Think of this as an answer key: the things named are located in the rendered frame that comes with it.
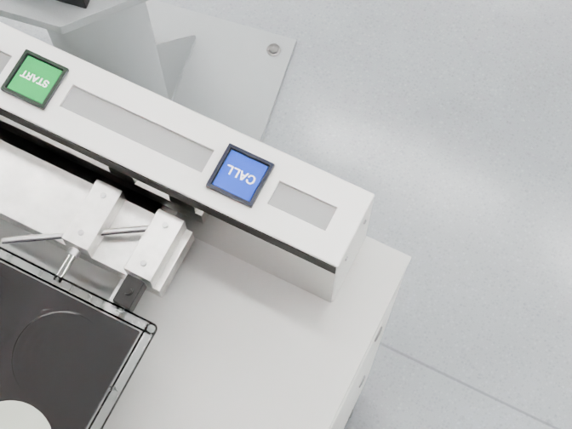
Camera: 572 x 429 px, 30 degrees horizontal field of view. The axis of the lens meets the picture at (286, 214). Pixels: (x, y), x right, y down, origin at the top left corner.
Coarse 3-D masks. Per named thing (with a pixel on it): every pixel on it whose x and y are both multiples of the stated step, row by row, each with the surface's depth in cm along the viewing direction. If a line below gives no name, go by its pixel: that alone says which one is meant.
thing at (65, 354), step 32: (0, 288) 118; (32, 288) 118; (0, 320) 117; (32, 320) 117; (64, 320) 117; (96, 320) 117; (0, 352) 116; (32, 352) 116; (64, 352) 116; (96, 352) 116; (128, 352) 116; (0, 384) 114; (32, 384) 115; (64, 384) 115; (96, 384) 114; (64, 416) 113
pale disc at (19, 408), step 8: (0, 408) 114; (8, 408) 114; (16, 408) 114; (24, 408) 114; (32, 408) 114; (0, 416) 113; (8, 416) 113; (16, 416) 113; (24, 416) 113; (32, 416) 113; (40, 416) 113; (0, 424) 113; (8, 424) 113; (16, 424) 113; (24, 424) 113; (32, 424) 113; (40, 424) 113; (48, 424) 113
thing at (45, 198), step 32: (0, 160) 126; (32, 160) 126; (0, 192) 124; (32, 192) 124; (64, 192) 124; (32, 224) 123; (64, 224) 123; (128, 224) 123; (96, 256) 122; (128, 256) 122; (160, 288) 120
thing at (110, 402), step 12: (144, 336) 116; (144, 348) 116; (132, 360) 115; (120, 372) 115; (132, 372) 115; (120, 384) 114; (108, 396) 114; (120, 396) 114; (108, 408) 113; (96, 420) 113
